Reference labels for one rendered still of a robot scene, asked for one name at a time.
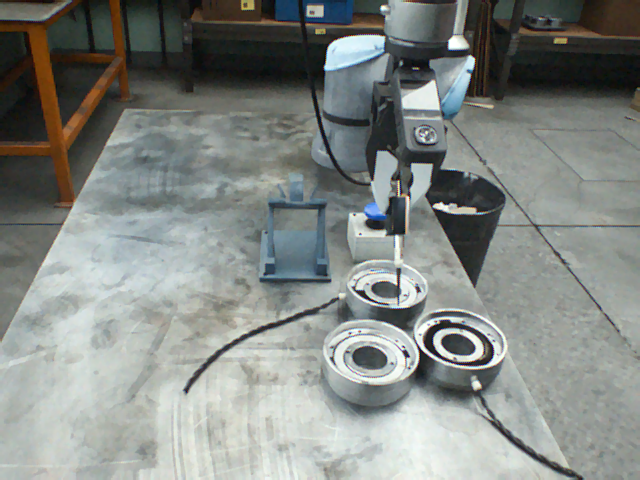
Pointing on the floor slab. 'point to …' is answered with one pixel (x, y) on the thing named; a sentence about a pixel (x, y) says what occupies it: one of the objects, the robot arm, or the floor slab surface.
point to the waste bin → (474, 193)
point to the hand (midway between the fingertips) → (397, 207)
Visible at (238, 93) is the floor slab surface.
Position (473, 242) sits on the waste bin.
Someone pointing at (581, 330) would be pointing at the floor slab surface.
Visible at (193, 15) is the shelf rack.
